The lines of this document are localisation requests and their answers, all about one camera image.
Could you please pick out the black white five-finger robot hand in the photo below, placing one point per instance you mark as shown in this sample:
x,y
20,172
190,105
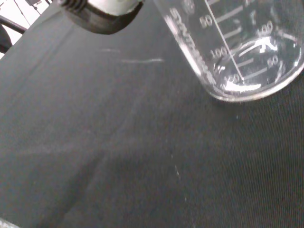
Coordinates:
x,y
104,20

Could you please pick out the clear glass rod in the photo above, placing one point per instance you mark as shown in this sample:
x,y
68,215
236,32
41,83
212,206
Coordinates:
x,y
142,61

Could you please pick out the black tripod bar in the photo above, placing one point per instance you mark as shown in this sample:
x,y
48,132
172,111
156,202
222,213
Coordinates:
x,y
13,25

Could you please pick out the black table cloth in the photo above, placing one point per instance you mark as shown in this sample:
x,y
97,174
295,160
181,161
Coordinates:
x,y
118,142

